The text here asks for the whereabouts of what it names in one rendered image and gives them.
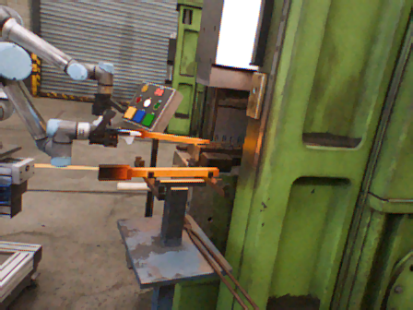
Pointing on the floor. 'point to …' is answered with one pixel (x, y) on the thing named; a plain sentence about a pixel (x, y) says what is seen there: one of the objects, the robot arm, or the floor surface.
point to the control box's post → (151, 167)
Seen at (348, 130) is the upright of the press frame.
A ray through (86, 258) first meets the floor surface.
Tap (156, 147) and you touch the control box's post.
